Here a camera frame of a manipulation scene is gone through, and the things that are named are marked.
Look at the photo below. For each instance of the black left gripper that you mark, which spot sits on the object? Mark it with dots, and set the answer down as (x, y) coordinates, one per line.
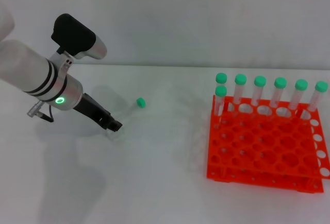
(89, 105)

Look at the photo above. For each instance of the clear test tube green cap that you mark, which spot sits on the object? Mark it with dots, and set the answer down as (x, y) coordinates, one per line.
(240, 79)
(260, 81)
(280, 82)
(221, 90)
(321, 86)
(221, 77)
(301, 84)
(141, 102)

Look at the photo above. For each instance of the orange test tube rack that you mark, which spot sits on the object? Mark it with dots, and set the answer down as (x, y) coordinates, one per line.
(257, 144)

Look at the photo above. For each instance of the metal connector plug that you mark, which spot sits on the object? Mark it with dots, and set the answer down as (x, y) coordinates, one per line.
(34, 109)

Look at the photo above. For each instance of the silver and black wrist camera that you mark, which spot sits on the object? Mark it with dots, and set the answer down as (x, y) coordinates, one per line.
(74, 37)

